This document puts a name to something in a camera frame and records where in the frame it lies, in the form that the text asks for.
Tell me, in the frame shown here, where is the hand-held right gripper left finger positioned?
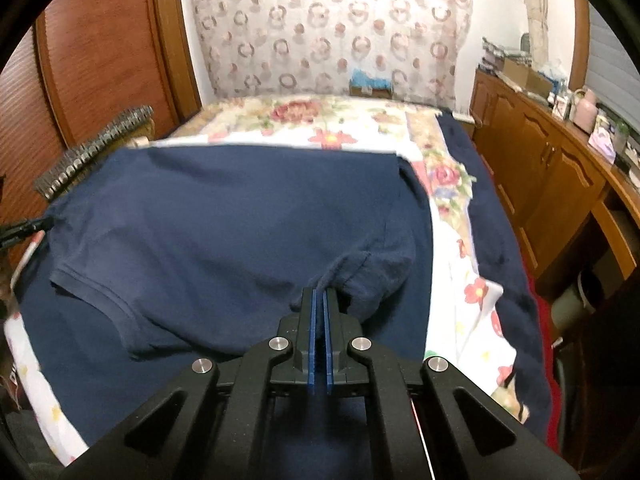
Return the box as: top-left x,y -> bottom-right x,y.
65,287 -> 321,480

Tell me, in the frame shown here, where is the open cardboard box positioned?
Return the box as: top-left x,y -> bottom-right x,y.
502,56 -> 551,92

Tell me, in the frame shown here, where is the cardboard box with blue bags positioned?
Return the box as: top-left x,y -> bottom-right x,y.
349,67 -> 392,98

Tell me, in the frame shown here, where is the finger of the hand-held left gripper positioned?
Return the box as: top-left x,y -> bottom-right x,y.
0,216 -> 55,251

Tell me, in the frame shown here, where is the wooden louvered wardrobe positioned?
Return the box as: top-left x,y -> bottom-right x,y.
0,0 -> 203,271

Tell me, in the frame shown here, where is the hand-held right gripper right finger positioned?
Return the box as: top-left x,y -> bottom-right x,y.
322,287 -> 581,480

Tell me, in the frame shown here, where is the grey window blind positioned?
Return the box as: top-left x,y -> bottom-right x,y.
585,5 -> 640,126

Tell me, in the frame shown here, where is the pink tissue pack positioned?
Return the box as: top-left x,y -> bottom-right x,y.
589,127 -> 617,163

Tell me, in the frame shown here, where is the navy printed t-shirt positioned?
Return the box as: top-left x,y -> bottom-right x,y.
12,146 -> 436,453

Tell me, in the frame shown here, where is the circle-patterned pillow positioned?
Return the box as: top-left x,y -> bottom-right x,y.
34,105 -> 155,203

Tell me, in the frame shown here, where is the navy bed sheet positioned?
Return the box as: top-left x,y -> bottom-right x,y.
437,112 -> 553,441

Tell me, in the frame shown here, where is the tied beige curtain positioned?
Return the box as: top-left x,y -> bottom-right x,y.
517,0 -> 551,68

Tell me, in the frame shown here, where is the wooden side cabinet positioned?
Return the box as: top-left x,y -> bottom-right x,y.
470,67 -> 640,291

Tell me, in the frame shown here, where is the white trash bin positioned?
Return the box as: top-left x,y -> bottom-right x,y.
550,270 -> 608,318

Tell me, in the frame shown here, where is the white strawberry flower sheet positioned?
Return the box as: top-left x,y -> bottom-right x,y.
2,137 -> 518,468

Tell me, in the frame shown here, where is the pink thermos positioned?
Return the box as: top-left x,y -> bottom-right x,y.
572,87 -> 598,128

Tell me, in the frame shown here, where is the stack of folded cloths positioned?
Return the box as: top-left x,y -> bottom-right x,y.
481,36 -> 531,68

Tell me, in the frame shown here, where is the circle-patterned sheer curtain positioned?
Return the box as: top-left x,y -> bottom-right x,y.
189,0 -> 475,103

